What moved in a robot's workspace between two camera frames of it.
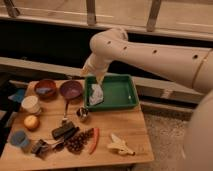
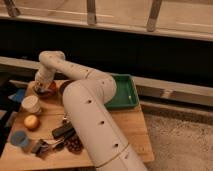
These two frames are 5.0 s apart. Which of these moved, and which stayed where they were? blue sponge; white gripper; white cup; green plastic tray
Moved: white gripper
Stayed: green plastic tray; white cup; blue sponge
